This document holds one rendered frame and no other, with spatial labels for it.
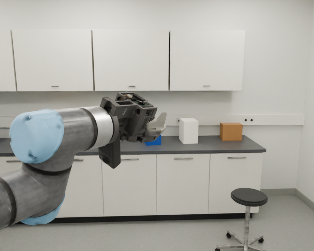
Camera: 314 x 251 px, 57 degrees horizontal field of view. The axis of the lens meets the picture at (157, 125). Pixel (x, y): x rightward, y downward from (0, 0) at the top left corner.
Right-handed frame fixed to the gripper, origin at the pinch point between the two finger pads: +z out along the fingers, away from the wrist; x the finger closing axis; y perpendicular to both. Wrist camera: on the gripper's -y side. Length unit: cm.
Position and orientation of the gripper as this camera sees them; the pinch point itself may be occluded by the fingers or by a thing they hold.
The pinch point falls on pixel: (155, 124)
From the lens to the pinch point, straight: 70.5
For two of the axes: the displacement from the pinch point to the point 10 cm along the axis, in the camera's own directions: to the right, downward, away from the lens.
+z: 5.5, -1.1, 8.3
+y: 3.7, -8.6, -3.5
